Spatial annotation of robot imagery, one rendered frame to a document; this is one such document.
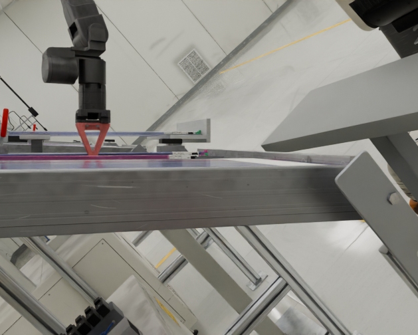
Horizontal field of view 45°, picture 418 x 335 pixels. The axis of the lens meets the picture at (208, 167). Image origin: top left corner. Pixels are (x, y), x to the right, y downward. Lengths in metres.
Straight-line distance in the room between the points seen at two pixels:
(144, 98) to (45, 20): 2.00
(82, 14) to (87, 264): 1.14
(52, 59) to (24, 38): 7.69
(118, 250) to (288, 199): 1.49
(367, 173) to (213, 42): 8.66
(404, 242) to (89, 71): 0.72
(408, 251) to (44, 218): 0.37
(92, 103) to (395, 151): 0.68
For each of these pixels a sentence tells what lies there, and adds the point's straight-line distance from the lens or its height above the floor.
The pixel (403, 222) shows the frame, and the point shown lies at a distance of 0.57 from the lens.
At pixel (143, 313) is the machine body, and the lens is 1.01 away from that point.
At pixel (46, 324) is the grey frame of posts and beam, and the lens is 1.27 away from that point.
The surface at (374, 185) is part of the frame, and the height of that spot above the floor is 0.72.
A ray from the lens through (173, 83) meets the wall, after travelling 8.86.
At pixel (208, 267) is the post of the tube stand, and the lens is 1.54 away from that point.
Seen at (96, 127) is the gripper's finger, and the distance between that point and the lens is 1.07.
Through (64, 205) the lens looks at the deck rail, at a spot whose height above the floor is 0.92.
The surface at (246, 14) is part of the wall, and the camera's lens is 9.48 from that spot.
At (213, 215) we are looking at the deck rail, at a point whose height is 0.81.
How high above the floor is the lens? 0.97
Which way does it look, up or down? 14 degrees down
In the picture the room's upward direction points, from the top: 42 degrees counter-clockwise
